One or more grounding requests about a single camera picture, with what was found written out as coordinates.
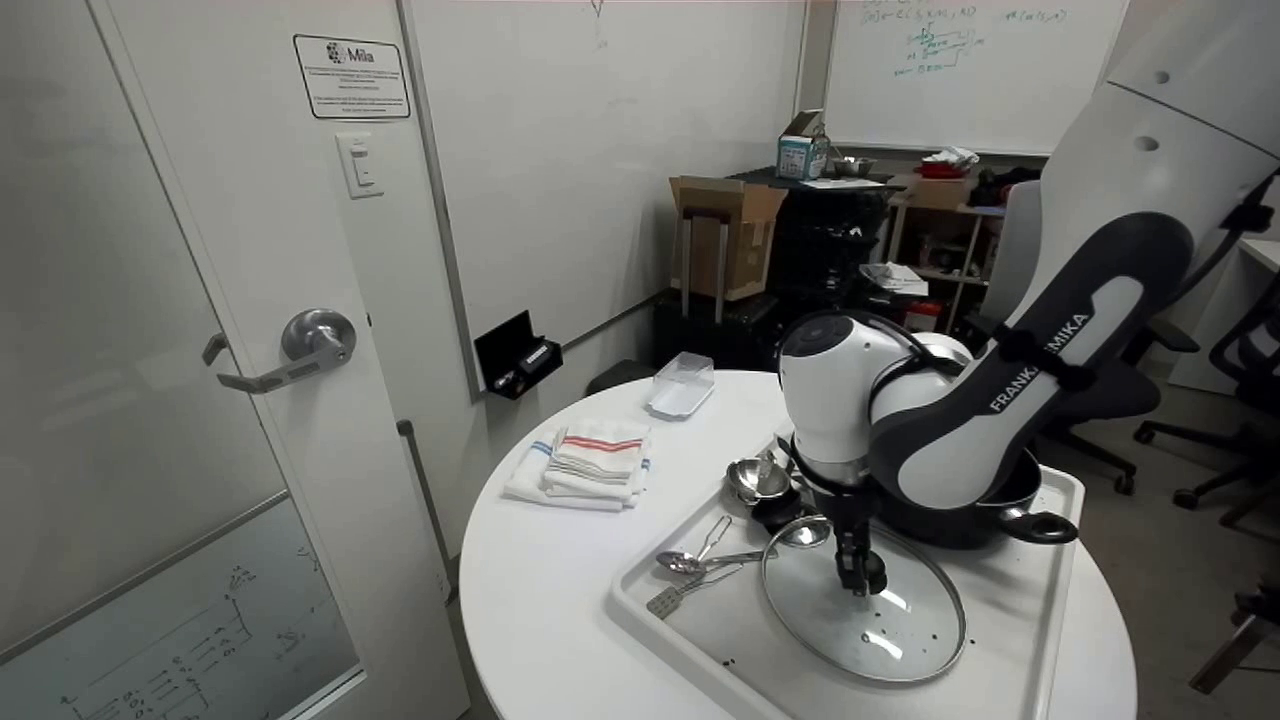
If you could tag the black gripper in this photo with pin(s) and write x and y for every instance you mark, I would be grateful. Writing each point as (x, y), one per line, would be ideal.
(832, 494)

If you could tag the round glass lid black knob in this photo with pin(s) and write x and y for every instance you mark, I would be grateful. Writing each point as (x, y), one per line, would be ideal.
(906, 624)

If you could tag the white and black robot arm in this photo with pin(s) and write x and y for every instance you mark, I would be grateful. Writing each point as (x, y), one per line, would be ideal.
(824, 384)

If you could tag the round steel spoon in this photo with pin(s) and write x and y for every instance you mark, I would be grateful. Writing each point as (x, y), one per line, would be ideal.
(806, 528)

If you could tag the black plastic spoon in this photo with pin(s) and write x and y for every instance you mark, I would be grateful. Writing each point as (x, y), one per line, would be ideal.
(779, 512)

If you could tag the steel ladle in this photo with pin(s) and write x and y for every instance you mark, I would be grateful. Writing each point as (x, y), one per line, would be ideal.
(758, 478)

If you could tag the white plastic tray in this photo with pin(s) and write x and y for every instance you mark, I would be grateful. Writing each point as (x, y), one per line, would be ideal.
(722, 624)

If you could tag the steel slotted spoon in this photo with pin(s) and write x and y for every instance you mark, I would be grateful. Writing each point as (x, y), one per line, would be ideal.
(681, 563)

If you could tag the steel flat spatula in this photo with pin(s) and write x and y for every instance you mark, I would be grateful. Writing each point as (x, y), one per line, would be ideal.
(664, 601)

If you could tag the clear plastic container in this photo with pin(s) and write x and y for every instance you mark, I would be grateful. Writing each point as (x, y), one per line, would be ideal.
(681, 384)

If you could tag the white cloth red stripes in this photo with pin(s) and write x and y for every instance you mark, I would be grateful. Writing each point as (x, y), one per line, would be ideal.
(600, 455)

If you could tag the white paper stack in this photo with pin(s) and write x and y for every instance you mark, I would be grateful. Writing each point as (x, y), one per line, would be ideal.
(898, 276)

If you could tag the white folded cloth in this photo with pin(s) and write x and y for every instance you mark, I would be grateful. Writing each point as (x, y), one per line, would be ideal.
(560, 486)

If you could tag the black cabinet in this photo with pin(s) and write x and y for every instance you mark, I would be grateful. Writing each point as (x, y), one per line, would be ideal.
(824, 241)

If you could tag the wooden shelf unit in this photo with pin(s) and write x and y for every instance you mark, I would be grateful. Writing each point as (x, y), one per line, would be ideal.
(946, 233)

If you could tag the brown cardboard box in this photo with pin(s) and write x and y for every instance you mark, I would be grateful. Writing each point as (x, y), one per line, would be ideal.
(744, 241)

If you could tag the black marker holder box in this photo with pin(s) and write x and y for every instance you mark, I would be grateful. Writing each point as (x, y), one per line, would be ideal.
(513, 356)

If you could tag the black office chair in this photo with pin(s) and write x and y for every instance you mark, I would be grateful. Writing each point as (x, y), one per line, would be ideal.
(1242, 384)

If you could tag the small blue box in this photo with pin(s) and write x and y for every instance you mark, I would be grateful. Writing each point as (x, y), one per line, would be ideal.
(801, 148)

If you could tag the white door with window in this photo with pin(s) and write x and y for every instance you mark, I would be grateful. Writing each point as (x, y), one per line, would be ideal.
(135, 264)

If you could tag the wall whiteboard with writing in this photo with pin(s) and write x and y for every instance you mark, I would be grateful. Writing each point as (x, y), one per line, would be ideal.
(974, 66)

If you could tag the white light switch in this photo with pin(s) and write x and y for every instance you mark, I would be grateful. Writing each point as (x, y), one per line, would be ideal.
(362, 165)

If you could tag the white printed wall sign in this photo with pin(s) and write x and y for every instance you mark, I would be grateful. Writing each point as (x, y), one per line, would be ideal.
(348, 79)

